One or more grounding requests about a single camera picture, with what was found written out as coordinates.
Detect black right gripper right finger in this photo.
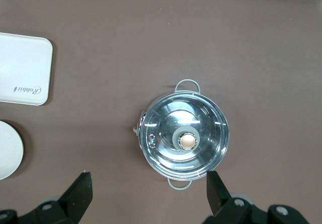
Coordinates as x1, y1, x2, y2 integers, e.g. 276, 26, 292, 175
203, 170, 309, 224

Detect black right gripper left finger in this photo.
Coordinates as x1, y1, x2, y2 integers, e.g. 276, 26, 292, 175
0, 172, 93, 224

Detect cream round plate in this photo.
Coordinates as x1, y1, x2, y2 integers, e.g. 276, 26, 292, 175
0, 120, 25, 181

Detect glass pot lid copper knob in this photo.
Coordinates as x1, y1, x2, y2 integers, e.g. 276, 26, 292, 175
138, 93, 230, 181

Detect brown table cover mat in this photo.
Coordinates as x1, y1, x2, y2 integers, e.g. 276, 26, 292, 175
0, 0, 322, 224

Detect cream rabbit print tray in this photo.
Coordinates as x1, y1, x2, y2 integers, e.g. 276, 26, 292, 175
0, 32, 53, 106

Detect steel electric pot grey handles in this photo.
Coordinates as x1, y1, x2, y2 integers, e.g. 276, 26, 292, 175
132, 79, 230, 191

